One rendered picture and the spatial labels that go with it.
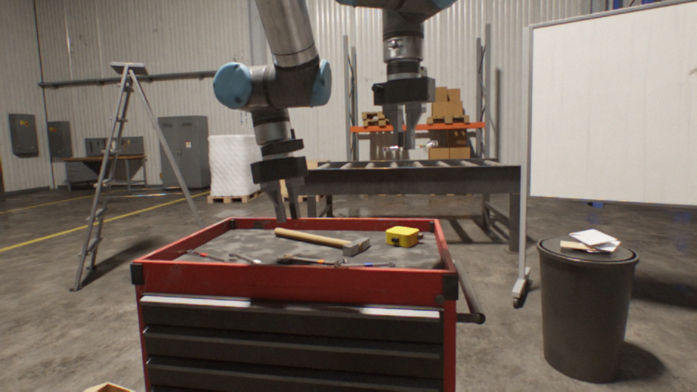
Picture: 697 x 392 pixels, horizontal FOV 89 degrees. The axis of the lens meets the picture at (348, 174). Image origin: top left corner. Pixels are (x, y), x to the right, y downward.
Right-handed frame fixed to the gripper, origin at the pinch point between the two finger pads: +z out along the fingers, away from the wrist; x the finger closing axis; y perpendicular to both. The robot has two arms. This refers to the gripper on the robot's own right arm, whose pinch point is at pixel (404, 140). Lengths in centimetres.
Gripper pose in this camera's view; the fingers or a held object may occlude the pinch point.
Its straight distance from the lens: 81.8
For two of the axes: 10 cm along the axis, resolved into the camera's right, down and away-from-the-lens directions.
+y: -5.5, 1.0, -8.3
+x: 8.3, 0.3, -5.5
